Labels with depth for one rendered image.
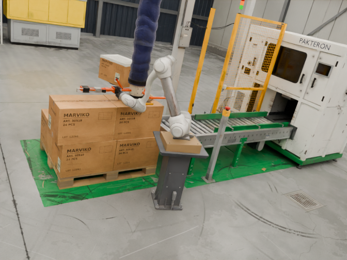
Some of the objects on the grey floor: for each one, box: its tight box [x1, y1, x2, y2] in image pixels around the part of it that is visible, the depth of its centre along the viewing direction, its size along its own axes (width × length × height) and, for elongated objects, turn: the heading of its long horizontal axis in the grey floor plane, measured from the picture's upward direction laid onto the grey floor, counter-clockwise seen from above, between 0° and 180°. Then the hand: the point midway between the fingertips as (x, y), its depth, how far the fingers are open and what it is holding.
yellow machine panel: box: [3, 0, 87, 50], centre depth 954 cm, size 222×91×248 cm, turn 98°
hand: (115, 89), depth 345 cm, fingers closed on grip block, 4 cm apart
